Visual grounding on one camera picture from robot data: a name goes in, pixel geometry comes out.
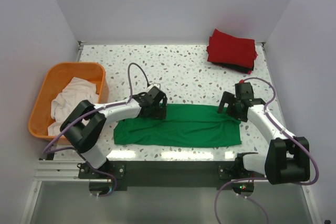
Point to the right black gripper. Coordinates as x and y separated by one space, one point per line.
229 97

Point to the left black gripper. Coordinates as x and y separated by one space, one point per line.
160 112

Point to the green t shirt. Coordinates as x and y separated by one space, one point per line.
185 125

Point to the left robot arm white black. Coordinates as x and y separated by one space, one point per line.
85 123

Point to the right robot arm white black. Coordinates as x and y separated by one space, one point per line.
287 159

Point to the folded black t shirt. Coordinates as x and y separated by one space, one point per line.
237 68

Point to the folded red t shirt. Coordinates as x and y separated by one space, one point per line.
227 49

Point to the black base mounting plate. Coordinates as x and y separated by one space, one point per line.
189 174

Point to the white t shirt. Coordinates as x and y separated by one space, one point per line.
65 102

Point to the orange plastic basket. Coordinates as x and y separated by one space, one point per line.
54 82

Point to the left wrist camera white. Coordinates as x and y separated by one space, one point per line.
157 85

